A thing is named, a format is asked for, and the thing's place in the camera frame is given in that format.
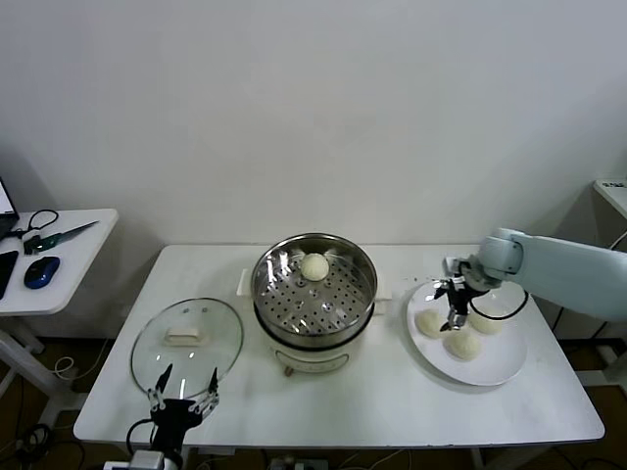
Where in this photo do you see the perforated steel steamer basket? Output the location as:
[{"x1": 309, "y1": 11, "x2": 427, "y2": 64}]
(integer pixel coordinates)
[{"x1": 237, "y1": 233, "x2": 395, "y2": 347}]

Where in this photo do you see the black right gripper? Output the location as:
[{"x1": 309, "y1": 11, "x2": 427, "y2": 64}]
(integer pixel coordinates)
[{"x1": 431, "y1": 273, "x2": 480, "y2": 334}]

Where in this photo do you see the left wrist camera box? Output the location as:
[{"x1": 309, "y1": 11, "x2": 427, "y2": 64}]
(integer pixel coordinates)
[{"x1": 129, "y1": 449, "x2": 166, "y2": 470}]

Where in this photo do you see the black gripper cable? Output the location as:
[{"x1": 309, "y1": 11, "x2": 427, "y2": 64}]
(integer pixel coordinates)
[
  {"x1": 469, "y1": 288, "x2": 530, "y2": 322},
  {"x1": 125, "y1": 417, "x2": 158, "y2": 454}
]

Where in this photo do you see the round glass pot lid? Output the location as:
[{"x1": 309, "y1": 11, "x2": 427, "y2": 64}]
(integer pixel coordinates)
[{"x1": 129, "y1": 297, "x2": 245, "y2": 398}]

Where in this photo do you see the white steamed baozi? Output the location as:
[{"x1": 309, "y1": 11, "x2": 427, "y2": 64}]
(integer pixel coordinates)
[
  {"x1": 414, "y1": 309, "x2": 450, "y2": 339},
  {"x1": 299, "y1": 253, "x2": 329, "y2": 283},
  {"x1": 443, "y1": 330, "x2": 483, "y2": 362},
  {"x1": 468, "y1": 312, "x2": 505, "y2": 337}
]

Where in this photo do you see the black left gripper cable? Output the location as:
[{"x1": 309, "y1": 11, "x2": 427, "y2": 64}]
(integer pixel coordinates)
[{"x1": 125, "y1": 417, "x2": 158, "y2": 454}]

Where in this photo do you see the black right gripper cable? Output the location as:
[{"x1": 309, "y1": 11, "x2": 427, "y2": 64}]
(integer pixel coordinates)
[{"x1": 469, "y1": 288, "x2": 530, "y2": 322}]

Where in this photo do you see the cream electric cooking pot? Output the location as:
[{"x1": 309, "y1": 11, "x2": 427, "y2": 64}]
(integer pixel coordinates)
[{"x1": 253, "y1": 293, "x2": 389, "y2": 379}]

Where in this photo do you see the black looped cable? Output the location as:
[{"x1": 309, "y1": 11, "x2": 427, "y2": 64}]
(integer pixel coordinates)
[{"x1": 9, "y1": 209, "x2": 60, "y2": 239}]

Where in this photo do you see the black laptop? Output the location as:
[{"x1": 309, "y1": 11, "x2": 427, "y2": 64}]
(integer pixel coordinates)
[{"x1": 0, "y1": 175, "x2": 22, "y2": 241}]

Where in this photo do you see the grey floor power strip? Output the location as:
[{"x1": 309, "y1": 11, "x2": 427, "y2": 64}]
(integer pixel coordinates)
[{"x1": 266, "y1": 454, "x2": 329, "y2": 470}]

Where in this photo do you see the black smartphone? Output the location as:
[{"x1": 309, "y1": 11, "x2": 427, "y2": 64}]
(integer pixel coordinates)
[{"x1": 0, "y1": 249, "x2": 21, "y2": 300}]

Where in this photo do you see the white shelf board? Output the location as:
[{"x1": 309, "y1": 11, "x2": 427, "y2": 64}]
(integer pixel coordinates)
[{"x1": 592, "y1": 179, "x2": 627, "y2": 221}]

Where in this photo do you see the blue computer mouse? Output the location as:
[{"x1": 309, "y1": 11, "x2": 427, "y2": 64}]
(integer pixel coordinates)
[{"x1": 23, "y1": 255, "x2": 62, "y2": 290}]

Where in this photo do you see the large white round plate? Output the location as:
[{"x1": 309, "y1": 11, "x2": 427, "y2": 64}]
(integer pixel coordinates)
[{"x1": 405, "y1": 279, "x2": 529, "y2": 388}]

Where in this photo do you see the green pointed tool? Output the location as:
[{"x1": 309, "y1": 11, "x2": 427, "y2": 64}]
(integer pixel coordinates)
[{"x1": 23, "y1": 219, "x2": 101, "y2": 256}]

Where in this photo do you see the small white side table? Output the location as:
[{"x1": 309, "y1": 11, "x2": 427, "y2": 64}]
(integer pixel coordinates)
[{"x1": 0, "y1": 209, "x2": 120, "y2": 398}]

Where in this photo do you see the white floor cable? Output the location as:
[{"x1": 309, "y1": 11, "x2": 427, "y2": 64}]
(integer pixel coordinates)
[{"x1": 52, "y1": 337, "x2": 114, "y2": 381}]

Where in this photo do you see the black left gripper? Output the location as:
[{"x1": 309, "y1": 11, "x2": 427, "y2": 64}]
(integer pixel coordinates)
[{"x1": 146, "y1": 362, "x2": 220, "y2": 451}]

